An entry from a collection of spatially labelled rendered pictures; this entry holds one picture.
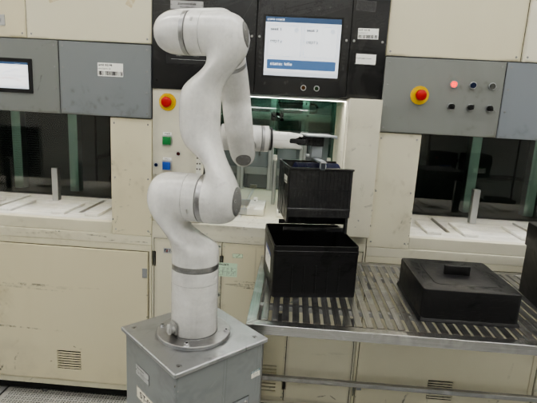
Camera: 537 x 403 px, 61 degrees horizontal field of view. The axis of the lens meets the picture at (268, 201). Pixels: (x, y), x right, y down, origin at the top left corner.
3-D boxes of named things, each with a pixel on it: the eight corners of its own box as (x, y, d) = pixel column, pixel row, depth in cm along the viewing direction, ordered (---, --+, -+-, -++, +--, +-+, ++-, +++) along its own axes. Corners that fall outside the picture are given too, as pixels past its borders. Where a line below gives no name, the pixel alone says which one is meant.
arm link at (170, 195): (208, 277, 109) (212, 179, 104) (139, 267, 113) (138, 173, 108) (224, 261, 121) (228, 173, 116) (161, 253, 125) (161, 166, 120)
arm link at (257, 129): (262, 137, 141) (260, 120, 147) (220, 135, 139) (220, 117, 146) (260, 158, 147) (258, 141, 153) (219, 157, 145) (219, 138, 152)
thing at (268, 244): (262, 266, 172) (264, 222, 168) (334, 267, 175) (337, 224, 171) (271, 297, 145) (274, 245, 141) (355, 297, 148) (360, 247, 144)
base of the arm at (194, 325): (181, 360, 107) (182, 286, 103) (144, 328, 121) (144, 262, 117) (244, 336, 120) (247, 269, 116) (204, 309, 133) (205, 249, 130)
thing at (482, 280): (419, 321, 133) (423, 280, 131) (395, 283, 162) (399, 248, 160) (520, 329, 132) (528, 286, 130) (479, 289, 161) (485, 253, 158)
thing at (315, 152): (276, 217, 166) (280, 130, 160) (329, 219, 169) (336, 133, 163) (285, 236, 142) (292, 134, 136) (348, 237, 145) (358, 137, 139)
